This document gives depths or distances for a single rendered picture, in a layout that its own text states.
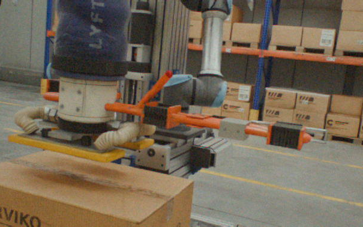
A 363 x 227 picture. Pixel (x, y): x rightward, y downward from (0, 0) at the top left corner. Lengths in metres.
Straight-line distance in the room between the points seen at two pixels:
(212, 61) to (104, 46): 0.68
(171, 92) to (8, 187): 0.76
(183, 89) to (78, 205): 0.76
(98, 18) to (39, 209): 0.54
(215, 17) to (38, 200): 1.06
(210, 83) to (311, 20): 7.97
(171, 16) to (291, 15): 7.83
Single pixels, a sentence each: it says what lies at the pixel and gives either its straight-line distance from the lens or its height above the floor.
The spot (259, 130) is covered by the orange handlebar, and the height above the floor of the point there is 1.18.
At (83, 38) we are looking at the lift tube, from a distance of 1.15.
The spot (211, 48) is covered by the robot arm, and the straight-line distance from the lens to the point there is 1.74.
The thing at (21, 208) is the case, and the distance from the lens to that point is 1.22.
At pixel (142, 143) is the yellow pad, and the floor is 1.07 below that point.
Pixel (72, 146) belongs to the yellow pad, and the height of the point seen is 1.07.
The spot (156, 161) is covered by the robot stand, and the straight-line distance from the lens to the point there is 1.58.
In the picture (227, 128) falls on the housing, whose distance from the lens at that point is 1.05.
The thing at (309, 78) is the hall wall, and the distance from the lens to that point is 9.51.
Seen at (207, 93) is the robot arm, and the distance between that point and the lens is 1.67.
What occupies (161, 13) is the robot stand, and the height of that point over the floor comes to 1.53.
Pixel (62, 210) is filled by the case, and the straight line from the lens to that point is 1.13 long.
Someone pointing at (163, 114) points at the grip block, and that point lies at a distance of 1.09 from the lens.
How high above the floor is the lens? 1.35
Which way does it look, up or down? 8 degrees down
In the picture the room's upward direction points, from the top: 6 degrees clockwise
